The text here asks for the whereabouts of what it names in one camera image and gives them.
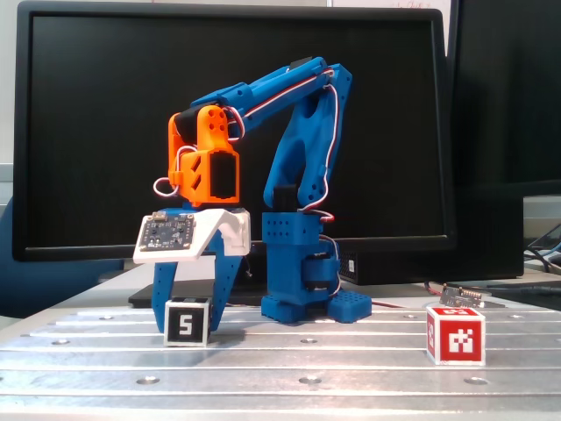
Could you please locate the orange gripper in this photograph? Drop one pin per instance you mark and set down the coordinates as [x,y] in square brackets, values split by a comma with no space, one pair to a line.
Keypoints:
[226,273]

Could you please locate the black flat stand base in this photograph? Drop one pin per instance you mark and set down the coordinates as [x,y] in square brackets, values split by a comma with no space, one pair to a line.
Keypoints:
[534,302]

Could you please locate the black frameless monitor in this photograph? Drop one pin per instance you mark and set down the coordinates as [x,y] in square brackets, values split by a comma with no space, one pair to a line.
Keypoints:
[504,87]

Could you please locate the red cube with white pattern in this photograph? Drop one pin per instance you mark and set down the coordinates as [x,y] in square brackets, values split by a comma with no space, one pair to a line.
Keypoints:
[460,342]

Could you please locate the black cube with numeral five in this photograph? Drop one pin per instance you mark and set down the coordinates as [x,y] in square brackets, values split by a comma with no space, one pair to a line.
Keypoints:
[186,326]

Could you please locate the small controller circuit board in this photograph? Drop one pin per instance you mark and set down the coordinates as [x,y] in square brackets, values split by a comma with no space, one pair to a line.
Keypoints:
[460,297]

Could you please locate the camera circuit board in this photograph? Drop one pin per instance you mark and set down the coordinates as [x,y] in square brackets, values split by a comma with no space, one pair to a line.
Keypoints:
[166,232]

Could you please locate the black Dell monitor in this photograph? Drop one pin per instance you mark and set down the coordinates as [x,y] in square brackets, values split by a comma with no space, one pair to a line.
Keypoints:
[87,131]

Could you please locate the aluminium slotted base plate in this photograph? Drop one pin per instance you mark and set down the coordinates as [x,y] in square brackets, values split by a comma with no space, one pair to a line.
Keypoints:
[263,359]

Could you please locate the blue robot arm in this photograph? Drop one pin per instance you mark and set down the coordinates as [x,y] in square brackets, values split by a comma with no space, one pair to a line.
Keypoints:
[302,144]

